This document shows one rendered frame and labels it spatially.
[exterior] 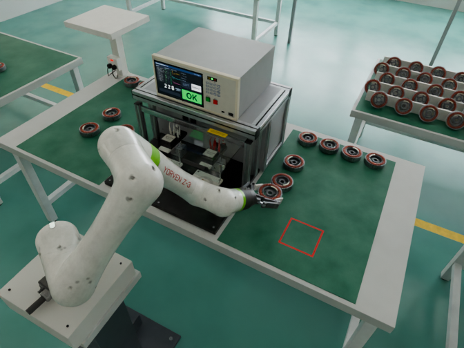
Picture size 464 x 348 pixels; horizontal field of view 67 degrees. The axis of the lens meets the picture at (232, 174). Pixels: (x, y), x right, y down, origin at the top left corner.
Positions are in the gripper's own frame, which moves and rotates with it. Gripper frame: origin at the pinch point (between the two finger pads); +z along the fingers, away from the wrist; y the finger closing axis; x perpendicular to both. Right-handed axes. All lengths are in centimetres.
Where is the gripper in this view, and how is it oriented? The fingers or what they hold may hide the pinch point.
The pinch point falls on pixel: (269, 193)
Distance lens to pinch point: 160.1
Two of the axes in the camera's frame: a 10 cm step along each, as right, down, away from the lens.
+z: 5.9, -0.5, 8.1
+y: 7.1, 5.1, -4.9
